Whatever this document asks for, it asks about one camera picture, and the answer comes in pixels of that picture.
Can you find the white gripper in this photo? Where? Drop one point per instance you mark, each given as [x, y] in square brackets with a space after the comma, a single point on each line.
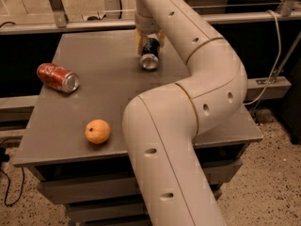
[146, 25]

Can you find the blue pepsi can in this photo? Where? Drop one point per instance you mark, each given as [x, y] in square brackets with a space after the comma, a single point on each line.
[150, 55]

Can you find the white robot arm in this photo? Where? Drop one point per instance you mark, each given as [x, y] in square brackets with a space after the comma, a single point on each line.
[159, 125]

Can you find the red coca-cola can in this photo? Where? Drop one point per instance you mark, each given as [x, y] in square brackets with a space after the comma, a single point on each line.
[58, 78]

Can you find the orange fruit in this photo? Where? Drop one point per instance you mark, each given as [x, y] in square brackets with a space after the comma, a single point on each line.
[97, 131]

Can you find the grey drawer cabinet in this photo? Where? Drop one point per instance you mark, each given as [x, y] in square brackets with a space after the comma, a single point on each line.
[54, 147]

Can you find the grey metal rail frame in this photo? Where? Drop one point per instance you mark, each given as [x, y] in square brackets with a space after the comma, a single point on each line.
[38, 15]

